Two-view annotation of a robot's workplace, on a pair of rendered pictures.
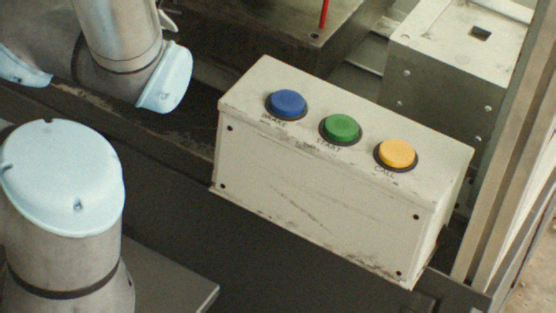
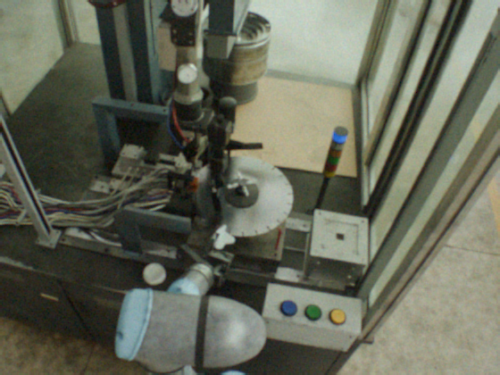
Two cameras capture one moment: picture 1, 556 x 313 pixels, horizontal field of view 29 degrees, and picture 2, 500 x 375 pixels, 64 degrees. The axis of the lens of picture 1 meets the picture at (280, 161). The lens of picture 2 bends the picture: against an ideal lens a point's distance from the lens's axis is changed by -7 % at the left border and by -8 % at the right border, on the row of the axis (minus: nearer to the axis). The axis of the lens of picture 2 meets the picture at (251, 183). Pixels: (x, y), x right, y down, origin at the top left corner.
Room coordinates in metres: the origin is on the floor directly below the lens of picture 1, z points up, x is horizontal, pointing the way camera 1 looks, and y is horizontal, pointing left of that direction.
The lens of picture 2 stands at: (0.48, 0.30, 2.01)
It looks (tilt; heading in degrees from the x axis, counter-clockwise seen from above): 49 degrees down; 343
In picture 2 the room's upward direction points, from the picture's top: 7 degrees clockwise
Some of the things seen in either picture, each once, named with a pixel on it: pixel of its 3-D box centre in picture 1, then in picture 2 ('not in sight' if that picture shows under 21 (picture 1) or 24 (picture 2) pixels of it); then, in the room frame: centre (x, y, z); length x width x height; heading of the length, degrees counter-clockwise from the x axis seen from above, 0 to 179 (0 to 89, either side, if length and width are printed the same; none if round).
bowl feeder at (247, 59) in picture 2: not in sight; (234, 60); (2.12, -0.06, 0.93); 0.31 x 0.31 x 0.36
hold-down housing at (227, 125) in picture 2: not in sight; (219, 144); (1.34, 0.14, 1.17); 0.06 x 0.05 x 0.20; 59
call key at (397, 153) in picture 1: (395, 156); (337, 317); (0.89, -0.13, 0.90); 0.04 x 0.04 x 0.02
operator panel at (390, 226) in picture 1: (335, 170); (308, 319); (0.93, -0.07, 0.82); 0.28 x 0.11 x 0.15; 68
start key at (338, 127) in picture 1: (340, 131); (312, 312); (0.92, -0.06, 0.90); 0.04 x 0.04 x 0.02
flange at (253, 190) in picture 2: not in sight; (241, 190); (1.34, 0.06, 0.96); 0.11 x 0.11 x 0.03
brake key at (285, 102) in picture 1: (286, 106); (288, 308); (0.95, 0.00, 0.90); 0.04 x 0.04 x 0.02
